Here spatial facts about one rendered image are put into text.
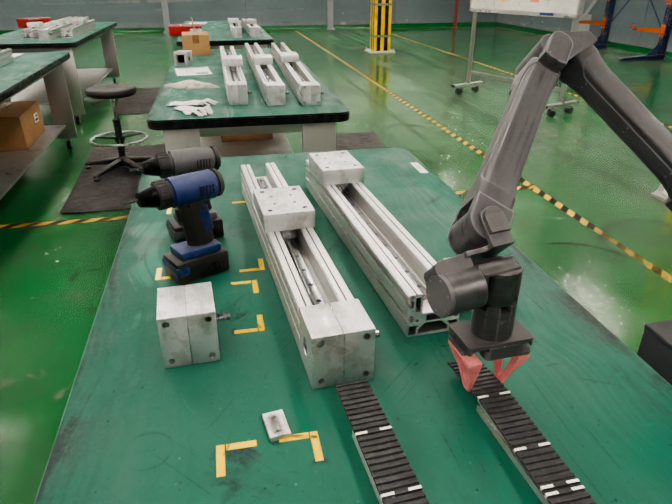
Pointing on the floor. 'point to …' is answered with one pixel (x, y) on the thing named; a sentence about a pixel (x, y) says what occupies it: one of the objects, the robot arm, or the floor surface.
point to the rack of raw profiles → (638, 30)
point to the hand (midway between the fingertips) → (483, 381)
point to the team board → (528, 15)
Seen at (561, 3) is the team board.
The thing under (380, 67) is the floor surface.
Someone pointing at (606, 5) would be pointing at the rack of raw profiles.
